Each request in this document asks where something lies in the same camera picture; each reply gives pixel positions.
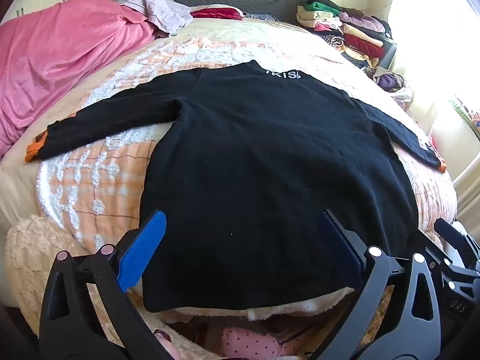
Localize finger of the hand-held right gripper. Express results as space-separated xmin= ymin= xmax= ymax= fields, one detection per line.
xmin=409 ymin=229 xmax=456 ymax=276
xmin=434 ymin=218 xmax=480 ymax=271

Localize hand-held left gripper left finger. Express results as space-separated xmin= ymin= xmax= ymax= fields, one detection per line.
xmin=39 ymin=210 xmax=167 ymax=360

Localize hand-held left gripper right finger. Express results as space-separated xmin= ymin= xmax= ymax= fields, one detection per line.
xmin=310 ymin=210 xmax=442 ymax=360

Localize black sweater with orange cuffs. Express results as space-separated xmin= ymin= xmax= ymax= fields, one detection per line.
xmin=24 ymin=60 xmax=447 ymax=314

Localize colourful clothes on window sill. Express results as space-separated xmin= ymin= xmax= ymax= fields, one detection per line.
xmin=450 ymin=97 xmax=480 ymax=136

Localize white bag of clothes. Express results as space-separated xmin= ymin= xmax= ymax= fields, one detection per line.
xmin=364 ymin=65 xmax=413 ymax=102

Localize stack of folded clothes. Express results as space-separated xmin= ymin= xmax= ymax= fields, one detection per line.
xmin=296 ymin=0 xmax=392 ymax=68

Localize person's left hand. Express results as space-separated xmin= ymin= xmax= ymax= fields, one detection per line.
xmin=154 ymin=329 xmax=184 ymax=360

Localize peach and white tufted blanket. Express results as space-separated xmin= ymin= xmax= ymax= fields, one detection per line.
xmin=35 ymin=19 xmax=458 ymax=323

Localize cream curtain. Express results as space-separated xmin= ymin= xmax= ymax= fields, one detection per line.
xmin=386 ymin=0 xmax=480 ymax=192

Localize cream fluffy blanket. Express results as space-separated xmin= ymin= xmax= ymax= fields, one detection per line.
xmin=5 ymin=214 xmax=226 ymax=360

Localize pink dotted garment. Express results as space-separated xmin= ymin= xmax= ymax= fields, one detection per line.
xmin=221 ymin=326 xmax=301 ymax=359

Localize dark grey cabinet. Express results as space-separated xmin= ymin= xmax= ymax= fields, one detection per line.
xmin=379 ymin=37 xmax=398 ymax=70

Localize pink blanket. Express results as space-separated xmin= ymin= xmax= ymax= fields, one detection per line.
xmin=0 ymin=0 xmax=160 ymax=158

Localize lilac garment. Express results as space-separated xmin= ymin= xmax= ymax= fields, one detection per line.
xmin=120 ymin=0 xmax=196 ymax=38

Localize dark patterned cloth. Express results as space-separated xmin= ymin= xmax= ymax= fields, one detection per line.
xmin=244 ymin=13 xmax=280 ymax=23

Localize red pillow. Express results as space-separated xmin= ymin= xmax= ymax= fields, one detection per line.
xmin=190 ymin=5 xmax=244 ymax=21

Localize white bed frame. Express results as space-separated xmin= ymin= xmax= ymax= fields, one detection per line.
xmin=452 ymin=165 xmax=480 ymax=229

